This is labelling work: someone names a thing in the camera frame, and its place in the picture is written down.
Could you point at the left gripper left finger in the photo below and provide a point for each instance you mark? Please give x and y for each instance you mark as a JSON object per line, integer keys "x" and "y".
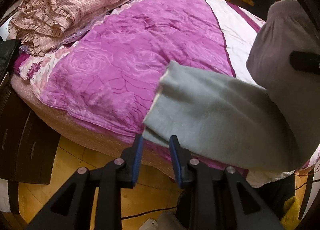
{"x": 87, "y": 190}

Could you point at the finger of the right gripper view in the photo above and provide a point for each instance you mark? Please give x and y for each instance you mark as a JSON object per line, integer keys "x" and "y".
{"x": 306, "y": 62}

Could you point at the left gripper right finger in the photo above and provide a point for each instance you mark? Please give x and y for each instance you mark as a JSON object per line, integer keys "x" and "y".
{"x": 216, "y": 199}

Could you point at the grey sweat pants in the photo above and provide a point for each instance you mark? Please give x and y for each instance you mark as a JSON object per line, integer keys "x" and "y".
{"x": 221, "y": 118}

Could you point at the grey sleeved right forearm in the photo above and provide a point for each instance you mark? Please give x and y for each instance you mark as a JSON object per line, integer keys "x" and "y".
{"x": 296, "y": 93}

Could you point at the dark wooden nightstand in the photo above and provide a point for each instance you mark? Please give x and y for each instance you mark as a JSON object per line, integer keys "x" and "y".
{"x": 28, "y": 144}

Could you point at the purple white bedspread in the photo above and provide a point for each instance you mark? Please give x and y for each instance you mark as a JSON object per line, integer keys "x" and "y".
{"x": 98, "y": 91}

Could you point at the black jacket on nightstand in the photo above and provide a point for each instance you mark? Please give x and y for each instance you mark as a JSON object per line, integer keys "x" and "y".
{"x": 9, "y": 50}

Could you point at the pink checked quilt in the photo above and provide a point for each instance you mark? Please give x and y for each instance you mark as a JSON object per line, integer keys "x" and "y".
{"x": 43, "y": 25}

